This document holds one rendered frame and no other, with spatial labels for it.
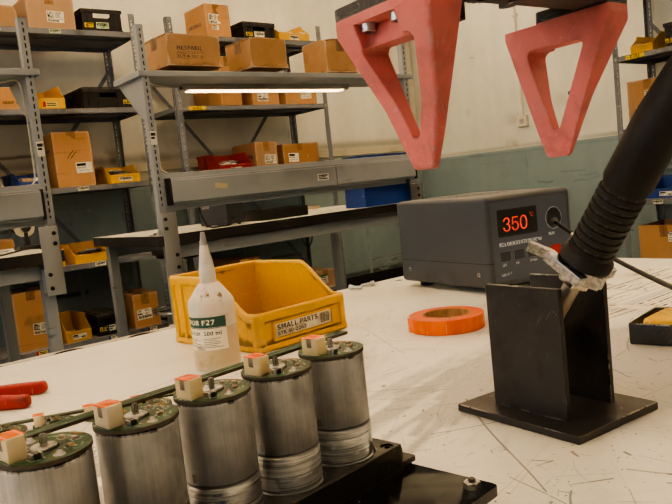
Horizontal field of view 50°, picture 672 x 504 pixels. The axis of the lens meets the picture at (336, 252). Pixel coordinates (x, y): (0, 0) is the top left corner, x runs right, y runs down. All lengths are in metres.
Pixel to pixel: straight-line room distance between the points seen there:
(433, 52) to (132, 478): 0.20
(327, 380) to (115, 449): 0.08
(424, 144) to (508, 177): 5.60
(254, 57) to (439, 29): 2.77
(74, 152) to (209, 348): 3.95
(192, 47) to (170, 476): 2.76
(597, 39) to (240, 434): 0.27
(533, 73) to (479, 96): 5.69
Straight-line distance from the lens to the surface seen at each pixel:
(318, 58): 3.35
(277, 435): 0.25
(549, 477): 0.31
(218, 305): 0.52
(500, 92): 5.98
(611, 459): 0.33
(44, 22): 4.48
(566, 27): 0.41
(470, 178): 6.18
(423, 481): 0.28
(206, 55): 2.97
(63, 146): 4.44
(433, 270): 0.78
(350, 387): 0.27
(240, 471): 0.24
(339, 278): 4.02
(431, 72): 0.32
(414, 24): 0.32
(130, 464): 0.22
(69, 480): 0.21
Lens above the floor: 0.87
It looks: 5 degrees down
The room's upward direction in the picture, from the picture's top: 6 degrees counter-clockwise
